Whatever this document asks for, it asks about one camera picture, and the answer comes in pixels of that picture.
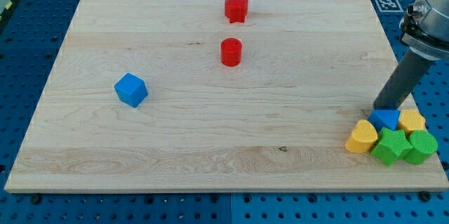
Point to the blue triangle block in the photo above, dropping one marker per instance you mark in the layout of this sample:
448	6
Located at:
384	119

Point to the blue cube block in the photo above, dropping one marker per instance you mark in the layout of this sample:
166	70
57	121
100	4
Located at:
131	90

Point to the white fiducial marker tag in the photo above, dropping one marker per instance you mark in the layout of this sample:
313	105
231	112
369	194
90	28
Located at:
388	6

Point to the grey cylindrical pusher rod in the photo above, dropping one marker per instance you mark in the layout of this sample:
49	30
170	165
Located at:
403	80

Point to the green star block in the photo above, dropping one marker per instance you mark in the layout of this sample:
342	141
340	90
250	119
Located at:
391	146

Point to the yellow heart block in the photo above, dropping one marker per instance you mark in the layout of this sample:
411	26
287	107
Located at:
362	137

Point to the yellow hexagon block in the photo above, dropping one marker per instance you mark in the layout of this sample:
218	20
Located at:
410	120

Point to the red star block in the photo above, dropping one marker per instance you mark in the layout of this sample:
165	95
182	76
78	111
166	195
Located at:
236	10

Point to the green cylinder block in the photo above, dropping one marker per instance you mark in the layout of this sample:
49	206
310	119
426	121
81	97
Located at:
424	146

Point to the red cylinder block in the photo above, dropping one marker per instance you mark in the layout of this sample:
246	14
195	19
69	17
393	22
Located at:
231	50

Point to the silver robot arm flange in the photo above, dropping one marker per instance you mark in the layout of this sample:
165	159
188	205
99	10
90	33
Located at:
425	28

